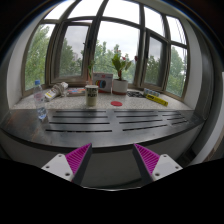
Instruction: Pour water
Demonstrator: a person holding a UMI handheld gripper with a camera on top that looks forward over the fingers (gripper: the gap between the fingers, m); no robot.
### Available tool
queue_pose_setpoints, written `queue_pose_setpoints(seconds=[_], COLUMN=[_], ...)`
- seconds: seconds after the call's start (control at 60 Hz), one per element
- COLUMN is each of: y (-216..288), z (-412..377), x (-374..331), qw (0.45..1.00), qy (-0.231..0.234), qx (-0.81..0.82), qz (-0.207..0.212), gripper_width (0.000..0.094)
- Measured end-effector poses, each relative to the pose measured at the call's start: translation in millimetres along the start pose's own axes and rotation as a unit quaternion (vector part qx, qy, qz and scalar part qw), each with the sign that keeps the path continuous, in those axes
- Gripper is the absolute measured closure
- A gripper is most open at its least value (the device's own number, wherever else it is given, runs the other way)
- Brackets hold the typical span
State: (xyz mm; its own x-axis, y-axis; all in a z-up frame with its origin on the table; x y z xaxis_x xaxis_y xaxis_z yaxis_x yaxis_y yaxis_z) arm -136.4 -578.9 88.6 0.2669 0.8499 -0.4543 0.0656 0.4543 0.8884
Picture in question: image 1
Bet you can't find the red box with colourful rings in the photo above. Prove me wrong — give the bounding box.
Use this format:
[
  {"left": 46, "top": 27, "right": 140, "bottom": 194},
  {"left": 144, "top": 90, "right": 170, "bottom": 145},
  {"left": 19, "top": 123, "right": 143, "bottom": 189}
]
[{"left": 92, "top": 72, "right": 114, "bottom": 94}]

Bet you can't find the black white patterned pad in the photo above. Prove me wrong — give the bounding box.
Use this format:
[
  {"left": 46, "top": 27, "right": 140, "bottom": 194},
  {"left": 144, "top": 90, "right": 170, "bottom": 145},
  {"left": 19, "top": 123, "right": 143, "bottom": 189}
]
[{"left": 126, "top": 90, "right": 146, "bottom": 99}]

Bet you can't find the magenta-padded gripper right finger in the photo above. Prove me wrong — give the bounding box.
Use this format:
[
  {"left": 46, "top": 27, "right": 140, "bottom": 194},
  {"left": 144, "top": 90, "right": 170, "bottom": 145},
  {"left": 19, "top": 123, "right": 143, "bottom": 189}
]
[{"left": 132, "top": 143, "right": 184, "bottom": 185}]

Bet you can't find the small green plant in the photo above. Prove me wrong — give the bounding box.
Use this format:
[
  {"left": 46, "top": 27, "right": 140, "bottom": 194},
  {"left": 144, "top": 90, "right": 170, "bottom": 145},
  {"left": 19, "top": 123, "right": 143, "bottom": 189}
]
[{"left": 86, "top": 59, "right": 97, "bottom": 82}]

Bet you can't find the brown-framed window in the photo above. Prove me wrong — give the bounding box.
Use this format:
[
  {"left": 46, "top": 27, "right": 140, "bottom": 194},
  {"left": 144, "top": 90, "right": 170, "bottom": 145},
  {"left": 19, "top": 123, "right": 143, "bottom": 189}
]
[{"left": 20, "top": 0, "right": 190, "bottom": 102}]

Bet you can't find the clear blue-capped water bottle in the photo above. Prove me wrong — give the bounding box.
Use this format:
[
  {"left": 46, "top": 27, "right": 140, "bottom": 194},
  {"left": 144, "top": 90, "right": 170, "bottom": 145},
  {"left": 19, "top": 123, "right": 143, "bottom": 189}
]
[{"left": 32, "top": 79, "right": 48, "bottom": 121}]

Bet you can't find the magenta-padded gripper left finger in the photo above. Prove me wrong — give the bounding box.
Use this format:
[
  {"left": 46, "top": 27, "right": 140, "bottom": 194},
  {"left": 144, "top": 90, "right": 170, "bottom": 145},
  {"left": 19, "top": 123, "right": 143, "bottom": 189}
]
[{"left": 40, "top": 142, "right": 93, "bottom": 186}]

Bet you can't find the potted plant in white pot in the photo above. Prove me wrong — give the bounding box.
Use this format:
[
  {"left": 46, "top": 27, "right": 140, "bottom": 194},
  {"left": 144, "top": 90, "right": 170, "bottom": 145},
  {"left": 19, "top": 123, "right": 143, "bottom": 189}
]
[{"left": 111, "top": 52, "right": 133, "bottom": 96}]

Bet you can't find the small blue green box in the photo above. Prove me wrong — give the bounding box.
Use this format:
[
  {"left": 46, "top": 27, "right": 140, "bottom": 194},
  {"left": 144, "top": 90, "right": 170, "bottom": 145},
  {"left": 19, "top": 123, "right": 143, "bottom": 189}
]
[{"left": 143, "top": 87, "right": 161, "bottom": 98}]

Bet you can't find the yellow flat box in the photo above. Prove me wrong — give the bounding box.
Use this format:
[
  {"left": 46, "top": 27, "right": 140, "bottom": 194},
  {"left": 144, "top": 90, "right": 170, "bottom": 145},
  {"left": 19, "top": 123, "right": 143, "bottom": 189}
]
[{"left": 145, "top": 94, "right": 170, "bottom": 108}]

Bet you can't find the cream cup with black print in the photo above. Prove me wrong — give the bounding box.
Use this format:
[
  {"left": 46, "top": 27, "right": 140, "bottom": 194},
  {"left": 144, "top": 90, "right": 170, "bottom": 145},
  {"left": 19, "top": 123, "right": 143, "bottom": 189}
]
[{"left": 84, "top": 84, "right": 100, "bottom": 108}]

